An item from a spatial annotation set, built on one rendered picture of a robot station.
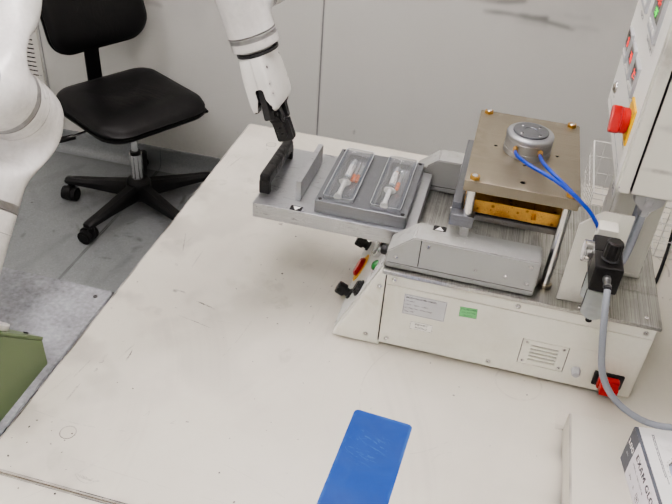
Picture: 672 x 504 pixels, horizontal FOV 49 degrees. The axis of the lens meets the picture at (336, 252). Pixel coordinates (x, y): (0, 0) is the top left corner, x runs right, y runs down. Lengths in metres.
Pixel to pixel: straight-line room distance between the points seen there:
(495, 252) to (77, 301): 0.79
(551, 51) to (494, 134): 1.45
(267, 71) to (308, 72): 1.64
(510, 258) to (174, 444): 0.61
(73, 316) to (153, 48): 1.85
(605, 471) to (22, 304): 1.06
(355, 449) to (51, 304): 0.65
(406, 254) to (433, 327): 0.16
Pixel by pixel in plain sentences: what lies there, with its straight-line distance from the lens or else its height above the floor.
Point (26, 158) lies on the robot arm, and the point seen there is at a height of 1.06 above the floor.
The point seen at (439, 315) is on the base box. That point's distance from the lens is 1.31.
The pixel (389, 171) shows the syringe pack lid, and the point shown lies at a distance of 1.40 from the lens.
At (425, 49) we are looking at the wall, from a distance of 2.80.
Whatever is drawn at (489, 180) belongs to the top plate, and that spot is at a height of 1.11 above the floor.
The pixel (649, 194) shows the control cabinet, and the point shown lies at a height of 1.16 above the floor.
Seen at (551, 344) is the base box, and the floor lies 0.84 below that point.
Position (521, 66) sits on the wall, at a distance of 2.79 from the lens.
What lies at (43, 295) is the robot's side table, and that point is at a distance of 1.53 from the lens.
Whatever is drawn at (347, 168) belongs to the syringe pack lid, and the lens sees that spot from 1.39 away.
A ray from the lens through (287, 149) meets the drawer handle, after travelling 1.44.
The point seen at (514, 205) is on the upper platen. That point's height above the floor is 1.06.
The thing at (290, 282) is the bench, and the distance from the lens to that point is 1.51.
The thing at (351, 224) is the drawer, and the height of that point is 0.97.
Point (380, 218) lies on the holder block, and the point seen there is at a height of 0.98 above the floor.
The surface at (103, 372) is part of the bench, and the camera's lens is 1.35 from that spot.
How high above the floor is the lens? 1.70
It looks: 36 degrees down
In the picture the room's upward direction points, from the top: 5 degrees clockwise
